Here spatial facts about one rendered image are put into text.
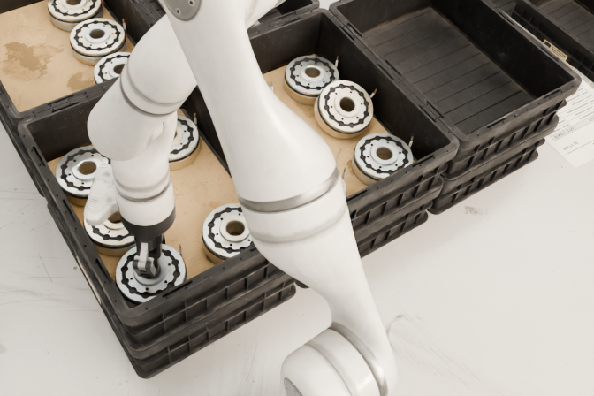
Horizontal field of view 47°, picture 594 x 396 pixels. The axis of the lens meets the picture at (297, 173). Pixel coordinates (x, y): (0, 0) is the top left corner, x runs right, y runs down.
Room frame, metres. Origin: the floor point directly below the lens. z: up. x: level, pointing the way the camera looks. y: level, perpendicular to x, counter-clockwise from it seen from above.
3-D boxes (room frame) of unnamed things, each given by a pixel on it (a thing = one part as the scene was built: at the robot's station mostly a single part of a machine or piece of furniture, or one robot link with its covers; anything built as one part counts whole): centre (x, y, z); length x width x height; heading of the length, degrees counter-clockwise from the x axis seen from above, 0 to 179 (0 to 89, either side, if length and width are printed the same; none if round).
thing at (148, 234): (0.52, 0.20, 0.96); 0.08 x 0.08 x 0.09
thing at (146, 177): (0.52, 0.19, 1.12); 0.09 x 0.07 x 0.15; 153
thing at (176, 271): (0.48, 0.20, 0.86); 0.10 x 0.10 x 0.01
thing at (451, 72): (1.00, -0.25, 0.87); 0.40 x 0.30 x 0.11; 40
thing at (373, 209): (0.81, -0.02, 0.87); 0.40 x 0.30 x 0.11; 40
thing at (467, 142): (1.00, -0.25, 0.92); 0.40 x 0.30 x 0.02; 40
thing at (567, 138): (1.12, -0.55, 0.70); 0.33 x 0.23 x 0.01; 41
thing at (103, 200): (0.51, 0.21, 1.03); 0.11 x 0.09 x 0.06; 92
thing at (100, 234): (0.57, 0.27, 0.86); 0.10 x 0.10 x 0.01
